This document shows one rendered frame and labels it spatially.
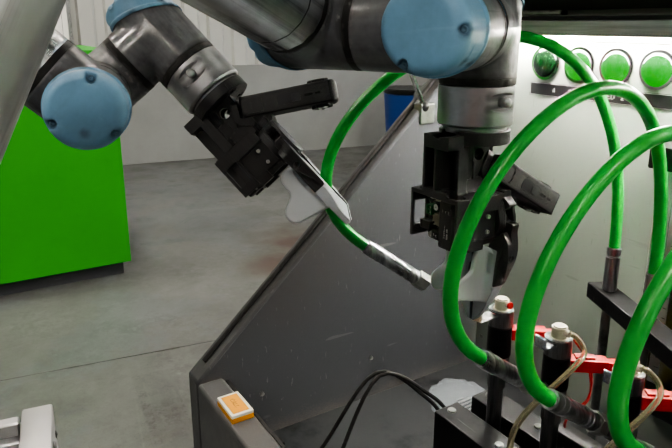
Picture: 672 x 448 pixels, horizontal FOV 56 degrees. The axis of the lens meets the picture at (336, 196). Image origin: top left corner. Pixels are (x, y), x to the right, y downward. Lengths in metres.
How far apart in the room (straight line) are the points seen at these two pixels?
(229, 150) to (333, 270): 0.33
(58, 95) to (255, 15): 0.21
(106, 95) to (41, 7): 0.45
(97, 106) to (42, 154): 3.11
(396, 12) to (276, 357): 0.62
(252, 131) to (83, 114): 0.19
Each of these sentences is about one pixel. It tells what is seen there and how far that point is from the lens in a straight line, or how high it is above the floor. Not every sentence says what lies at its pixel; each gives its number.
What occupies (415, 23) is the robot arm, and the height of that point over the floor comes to 1.44.
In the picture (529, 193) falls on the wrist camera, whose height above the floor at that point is 1.27.
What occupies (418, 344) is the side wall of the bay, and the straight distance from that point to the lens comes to 1.15.
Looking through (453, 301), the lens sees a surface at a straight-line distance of 0.57.
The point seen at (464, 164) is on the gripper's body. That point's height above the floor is 1.31.
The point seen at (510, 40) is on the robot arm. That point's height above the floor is 1.42.
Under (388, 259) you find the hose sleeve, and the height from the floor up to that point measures 1.16.
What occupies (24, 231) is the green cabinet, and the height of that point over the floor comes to 0.36.
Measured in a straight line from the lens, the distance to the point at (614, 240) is 0.89.
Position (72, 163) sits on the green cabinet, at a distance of 3.75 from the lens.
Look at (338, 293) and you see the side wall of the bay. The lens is 1.00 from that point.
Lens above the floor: 1.44
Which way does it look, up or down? 15 degrees down
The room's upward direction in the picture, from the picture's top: straight up
